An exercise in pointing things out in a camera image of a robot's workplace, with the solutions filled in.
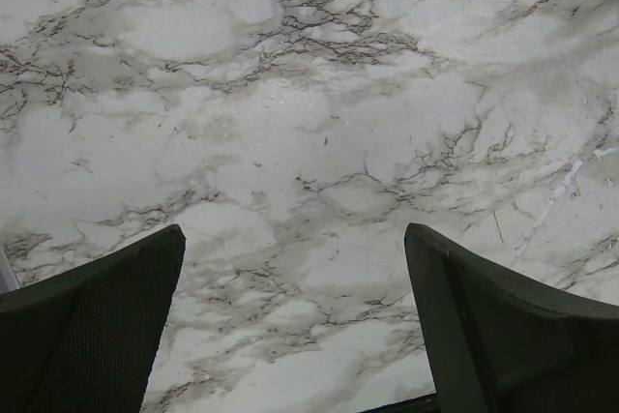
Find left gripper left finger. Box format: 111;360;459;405
1;224;186;412

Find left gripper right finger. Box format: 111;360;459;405
404;223;618;412

